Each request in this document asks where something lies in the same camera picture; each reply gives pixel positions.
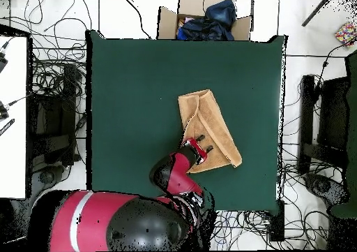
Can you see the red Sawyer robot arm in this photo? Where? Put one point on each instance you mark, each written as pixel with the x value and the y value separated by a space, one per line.
pixel 178 179

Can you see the grey metal bar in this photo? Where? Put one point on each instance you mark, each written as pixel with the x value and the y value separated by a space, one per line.
pixel 316 12

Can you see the black metal stand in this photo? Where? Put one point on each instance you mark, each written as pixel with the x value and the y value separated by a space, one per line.
pixel 68 109
pixel 306 109

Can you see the multicoloured patterned cloth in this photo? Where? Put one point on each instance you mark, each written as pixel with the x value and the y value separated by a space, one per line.
pixel 345 34

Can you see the white side table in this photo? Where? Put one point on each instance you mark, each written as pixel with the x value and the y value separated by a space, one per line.
pixel 12 123

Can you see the tan terry towel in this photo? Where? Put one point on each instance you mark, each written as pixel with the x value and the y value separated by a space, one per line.
pixel 212 123

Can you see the black power box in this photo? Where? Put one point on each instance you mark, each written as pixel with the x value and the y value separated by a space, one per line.
pixel 276 221

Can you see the blue denim jeans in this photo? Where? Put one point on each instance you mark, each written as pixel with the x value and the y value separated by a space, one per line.
pixel 221 12

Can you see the dark navy garment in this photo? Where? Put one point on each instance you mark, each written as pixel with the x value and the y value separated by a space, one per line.
pixel 203 30

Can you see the dark green table cloth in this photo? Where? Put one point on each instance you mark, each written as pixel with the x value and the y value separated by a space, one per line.
pixel 134 95

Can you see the open cardboard box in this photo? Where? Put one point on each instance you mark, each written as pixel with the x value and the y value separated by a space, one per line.
pixel 167 23

